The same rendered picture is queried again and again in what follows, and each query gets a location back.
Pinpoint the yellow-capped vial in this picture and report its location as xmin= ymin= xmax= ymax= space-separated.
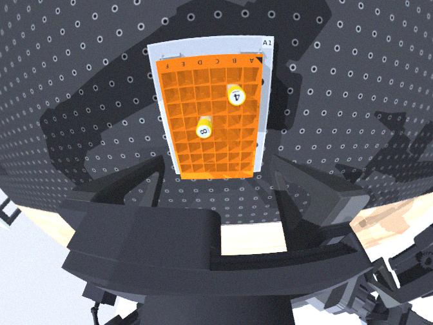
xmin=196 ymin=115 xmax=212 ymax=138
xmin=227 ymin=84 xmax=245 ymax=106

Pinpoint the orange tube carrier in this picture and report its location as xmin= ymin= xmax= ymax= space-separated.
xmin=156 ymin=54 xmax=263 ymax=179

